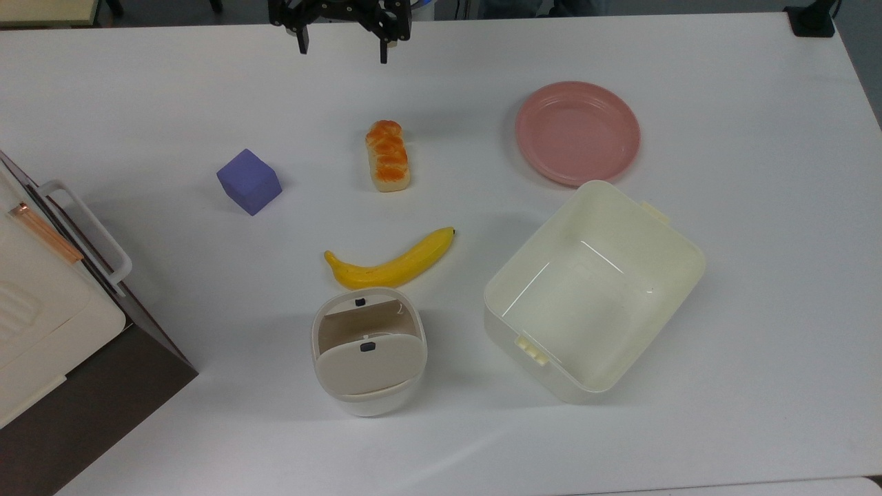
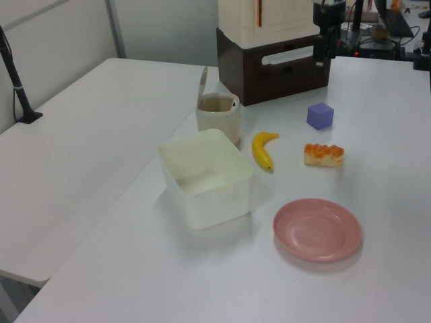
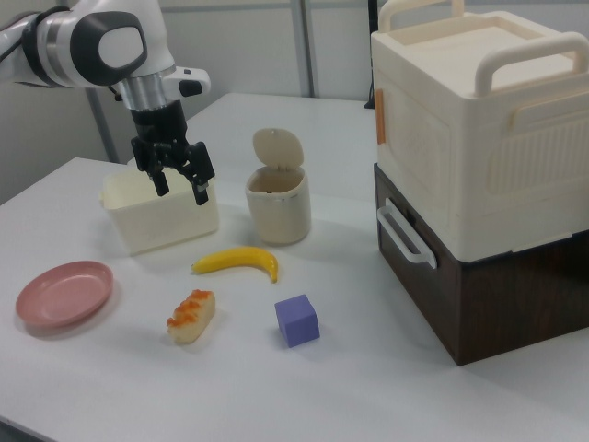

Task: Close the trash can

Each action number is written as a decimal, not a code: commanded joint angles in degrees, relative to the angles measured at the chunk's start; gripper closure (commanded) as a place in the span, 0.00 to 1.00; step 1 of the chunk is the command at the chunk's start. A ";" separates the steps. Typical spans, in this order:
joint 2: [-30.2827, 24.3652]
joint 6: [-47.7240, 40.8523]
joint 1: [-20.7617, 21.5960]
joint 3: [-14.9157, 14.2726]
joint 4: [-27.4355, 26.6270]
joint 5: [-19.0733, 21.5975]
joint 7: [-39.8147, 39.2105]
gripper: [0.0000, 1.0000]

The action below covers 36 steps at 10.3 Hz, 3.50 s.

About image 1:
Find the yellow banana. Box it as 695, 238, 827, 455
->
324, 227, 457, 290

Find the pink plate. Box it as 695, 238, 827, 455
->
515, 81, 641, 187

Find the cream plastic bin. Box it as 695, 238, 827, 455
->
483, 180, 708, 405

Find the beige round trash can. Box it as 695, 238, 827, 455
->
311, 287, 429, 418

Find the toy bread loaf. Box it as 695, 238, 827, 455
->
365, 120, 411, 193

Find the beige trash can lid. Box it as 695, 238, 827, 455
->
315, 336, 423, 397

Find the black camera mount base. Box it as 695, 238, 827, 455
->
783, 0, 839, 38

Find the white cabinet handle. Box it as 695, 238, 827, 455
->
38, 180, 133, 298

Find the cream cabinet unit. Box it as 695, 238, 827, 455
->
0, 165, 127, 429

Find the wooden desk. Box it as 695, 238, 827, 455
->
0, 0, 103, 28

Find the purple cube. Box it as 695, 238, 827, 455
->
216, 148, 283, 216

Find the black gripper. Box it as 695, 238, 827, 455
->
268, 0, 415, 65

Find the copper cabinet handle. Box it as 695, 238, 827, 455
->
8, 202, 84, 265

